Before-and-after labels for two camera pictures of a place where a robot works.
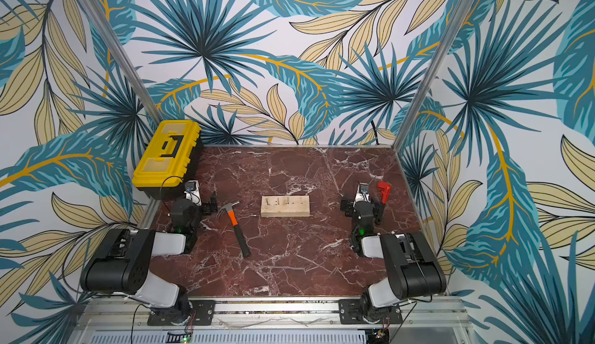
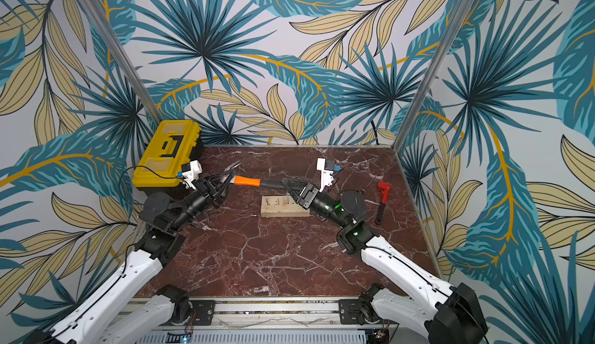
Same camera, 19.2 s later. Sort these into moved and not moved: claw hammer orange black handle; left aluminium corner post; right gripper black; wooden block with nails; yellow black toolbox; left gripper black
Moved: left gripper black; claw hammer orange black handle; right gripper black
Not moved: yellow black toolbox; left aluminium corner post; wooden block with nails
